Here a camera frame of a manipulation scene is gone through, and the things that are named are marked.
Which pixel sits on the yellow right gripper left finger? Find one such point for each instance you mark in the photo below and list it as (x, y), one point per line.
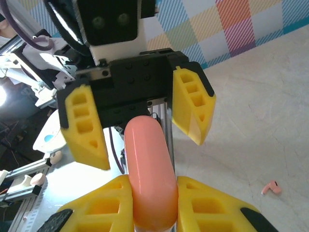
(103, 210)

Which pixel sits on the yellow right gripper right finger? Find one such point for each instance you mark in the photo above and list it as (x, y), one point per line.
(210, 212)

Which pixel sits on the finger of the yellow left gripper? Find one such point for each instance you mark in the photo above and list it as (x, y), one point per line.
(193, 108)
(84, 135)

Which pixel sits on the pink earbud charging case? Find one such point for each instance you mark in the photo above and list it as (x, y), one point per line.
(150, 174)

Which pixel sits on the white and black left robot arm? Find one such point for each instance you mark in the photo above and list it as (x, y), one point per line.
(46, 58)

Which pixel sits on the white device with blue dot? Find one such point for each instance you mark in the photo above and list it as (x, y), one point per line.
(49, 135)

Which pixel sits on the pink round object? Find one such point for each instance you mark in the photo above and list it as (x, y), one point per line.
(38, 180)

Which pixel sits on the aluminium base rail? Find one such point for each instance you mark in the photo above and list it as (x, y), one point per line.
(166, 128)

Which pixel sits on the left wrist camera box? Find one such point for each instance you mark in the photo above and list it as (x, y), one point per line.
(108, 21)

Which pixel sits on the aluminium frame bar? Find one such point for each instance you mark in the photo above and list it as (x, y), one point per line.
(24, 169)

